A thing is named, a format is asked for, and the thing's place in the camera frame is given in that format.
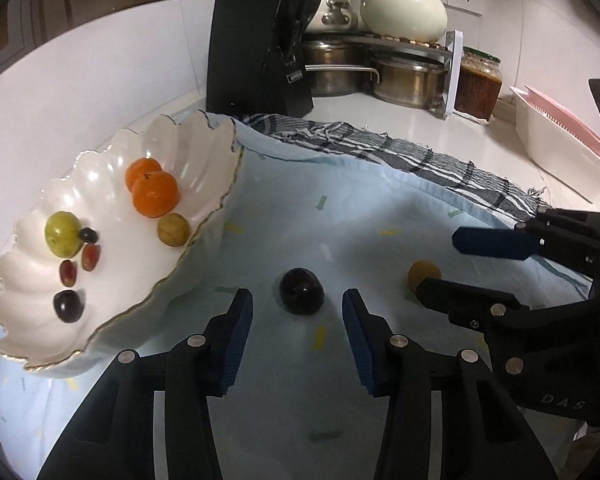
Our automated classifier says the yellow-brown longan fruit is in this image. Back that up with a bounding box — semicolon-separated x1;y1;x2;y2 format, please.
407;260;442;292

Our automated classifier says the dark round plum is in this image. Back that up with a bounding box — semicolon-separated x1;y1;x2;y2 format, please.
53;289;84;323

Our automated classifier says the red grape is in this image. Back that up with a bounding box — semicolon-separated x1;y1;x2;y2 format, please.
59;259;78;288
81;243;102;272

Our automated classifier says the small dark grape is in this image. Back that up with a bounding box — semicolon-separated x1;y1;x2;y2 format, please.
79;228;99;244

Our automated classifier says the green apple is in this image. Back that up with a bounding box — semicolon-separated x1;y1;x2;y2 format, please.
44;210;83;259

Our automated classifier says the brown longan fruit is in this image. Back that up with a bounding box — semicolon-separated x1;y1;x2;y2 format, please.
157;212;190;247

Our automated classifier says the large orange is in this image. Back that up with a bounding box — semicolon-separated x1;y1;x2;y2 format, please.
131;170;181;218

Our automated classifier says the grey checked cloth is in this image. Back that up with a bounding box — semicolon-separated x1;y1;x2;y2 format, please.
240;114;550;221

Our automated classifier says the white pink dish rack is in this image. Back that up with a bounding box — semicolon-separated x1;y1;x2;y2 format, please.
512;87;600;203

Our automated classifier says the red grape in bowl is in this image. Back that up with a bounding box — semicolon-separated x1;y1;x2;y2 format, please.
59;259;78;288

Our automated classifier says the white scalloped ceramic bowl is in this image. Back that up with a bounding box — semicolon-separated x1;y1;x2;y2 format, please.
0;110;244;377

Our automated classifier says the glass jar brown sauce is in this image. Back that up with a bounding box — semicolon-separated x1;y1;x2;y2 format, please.
454;47;503;122

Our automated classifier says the light blue patterned cloth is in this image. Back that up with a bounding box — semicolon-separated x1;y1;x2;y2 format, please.
0;112;600;480

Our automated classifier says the steel pot lower right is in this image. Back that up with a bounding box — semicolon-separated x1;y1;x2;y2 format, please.
370;53;446;110

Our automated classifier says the white metal pot rack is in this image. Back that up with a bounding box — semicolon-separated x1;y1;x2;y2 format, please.
306;30;464;119

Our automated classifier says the small tangerine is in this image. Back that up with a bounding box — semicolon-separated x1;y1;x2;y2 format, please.
124;157;162;192

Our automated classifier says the cream ceramic pot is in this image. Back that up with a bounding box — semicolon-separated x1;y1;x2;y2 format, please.
335;0;448;42

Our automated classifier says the steel pot on rack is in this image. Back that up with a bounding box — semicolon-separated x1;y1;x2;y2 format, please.
302;40;380;98

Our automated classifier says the steel pot with lid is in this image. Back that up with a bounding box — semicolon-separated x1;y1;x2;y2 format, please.
306;0;358;34

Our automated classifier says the black knife block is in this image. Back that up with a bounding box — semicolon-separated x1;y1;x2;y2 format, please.
206;0;321;118

